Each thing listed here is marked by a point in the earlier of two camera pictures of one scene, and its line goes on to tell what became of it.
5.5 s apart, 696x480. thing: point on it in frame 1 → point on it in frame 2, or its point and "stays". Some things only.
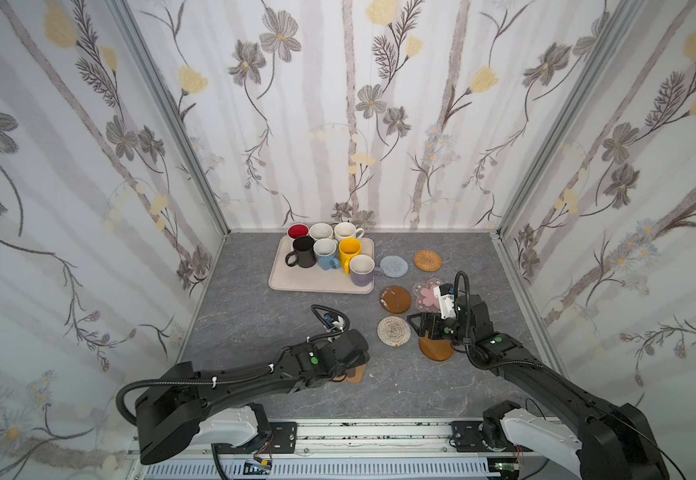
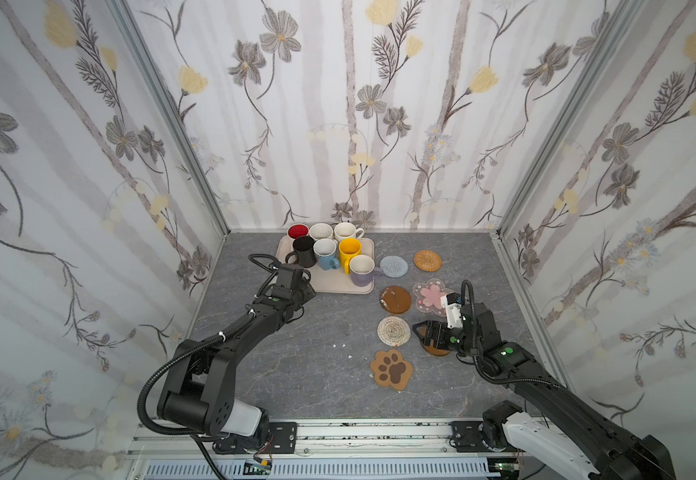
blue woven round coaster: x=394 y=266 stays
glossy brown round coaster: x=395 y=299 stays
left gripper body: x=351 y=361 → x=299 y=285
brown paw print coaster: x=354 y=375 → x=390 y=370
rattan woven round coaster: x=428 y=260 stays
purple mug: x=363 y=270 stays
